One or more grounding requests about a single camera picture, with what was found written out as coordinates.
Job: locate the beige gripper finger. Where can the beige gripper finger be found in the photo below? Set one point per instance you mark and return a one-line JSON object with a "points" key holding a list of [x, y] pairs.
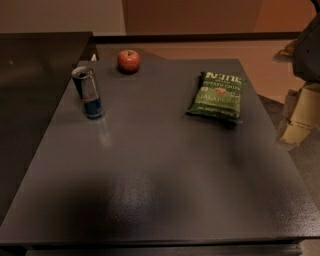
{"points": [[301, 113]]}

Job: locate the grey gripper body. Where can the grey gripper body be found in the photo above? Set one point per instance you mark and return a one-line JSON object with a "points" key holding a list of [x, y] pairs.
{"points": [[308, 55]]}

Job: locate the green jalapeno chip bag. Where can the green jalapeno chip bag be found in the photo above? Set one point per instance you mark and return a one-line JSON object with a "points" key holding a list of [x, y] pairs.
{"points": [[219, 96]]}

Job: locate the red apple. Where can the red apple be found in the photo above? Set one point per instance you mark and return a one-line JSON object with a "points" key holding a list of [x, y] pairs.
{"points": [[128, 61]]}

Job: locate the silver blue energy drink can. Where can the silver blue energy drink can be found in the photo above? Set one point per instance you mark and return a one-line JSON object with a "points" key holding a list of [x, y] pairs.
{"points": [[86, 85]]}

